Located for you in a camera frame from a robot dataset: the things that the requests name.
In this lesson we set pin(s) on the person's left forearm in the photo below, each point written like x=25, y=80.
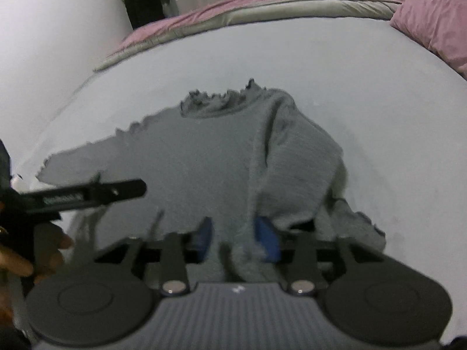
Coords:
x=5, y=302

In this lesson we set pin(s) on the grey knit sweater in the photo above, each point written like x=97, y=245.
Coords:
x=204, y=153

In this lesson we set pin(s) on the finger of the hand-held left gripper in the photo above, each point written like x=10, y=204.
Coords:
x=120, y=189

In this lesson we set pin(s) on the hanging black clothes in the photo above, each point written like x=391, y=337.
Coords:
x=146, y=9

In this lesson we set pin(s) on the bed with grey sheet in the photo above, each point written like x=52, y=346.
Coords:
x=328, y=80

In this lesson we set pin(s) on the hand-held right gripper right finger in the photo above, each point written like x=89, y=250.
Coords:
x=268, y=238

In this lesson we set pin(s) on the large pink pillow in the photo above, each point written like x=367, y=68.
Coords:
x=437, y=18

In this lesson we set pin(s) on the person's left hand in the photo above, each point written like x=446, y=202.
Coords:
x=16, y=262

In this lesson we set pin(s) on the pink and grey duvet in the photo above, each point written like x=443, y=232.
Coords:
x=255, y=11

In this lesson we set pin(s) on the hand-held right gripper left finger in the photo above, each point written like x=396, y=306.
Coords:
x=203, y=237

